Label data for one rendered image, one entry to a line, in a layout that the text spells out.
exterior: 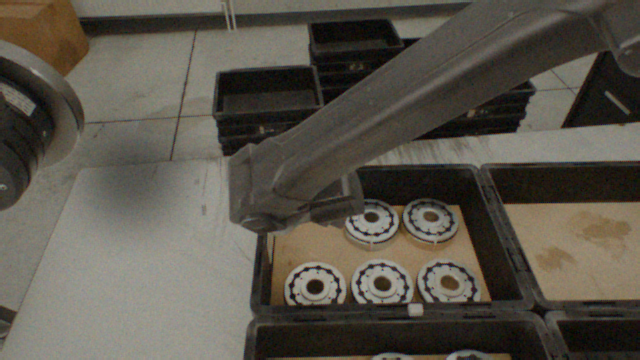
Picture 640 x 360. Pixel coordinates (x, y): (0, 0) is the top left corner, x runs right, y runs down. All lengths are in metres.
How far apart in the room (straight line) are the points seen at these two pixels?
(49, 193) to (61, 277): 1.37
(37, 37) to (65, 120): 2.51
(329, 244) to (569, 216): 0.48
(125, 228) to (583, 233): 0.96
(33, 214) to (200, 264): 1.46
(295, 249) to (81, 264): 0.49
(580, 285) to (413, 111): 0.61
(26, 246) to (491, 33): 2.09
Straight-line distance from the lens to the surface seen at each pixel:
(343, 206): 0.48
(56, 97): 0.66
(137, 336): 0.92
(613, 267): 0.92
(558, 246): 0.90
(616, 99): 2.21
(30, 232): 2.27
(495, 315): 0.65
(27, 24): 3.16
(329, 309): 0.61
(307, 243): 0.80
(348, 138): 0.33
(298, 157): 0.37
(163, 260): 0.99
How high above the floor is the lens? 1.47
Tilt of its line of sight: 45 degrees down
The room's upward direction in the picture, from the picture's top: straight up
